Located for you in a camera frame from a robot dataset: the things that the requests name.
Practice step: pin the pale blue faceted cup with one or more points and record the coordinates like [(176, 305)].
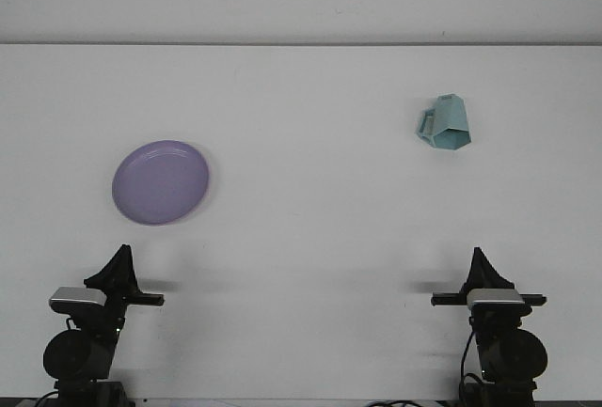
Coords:
[(451, 118)]

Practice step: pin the purple round plate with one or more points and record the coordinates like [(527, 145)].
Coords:
[(160, 183)]

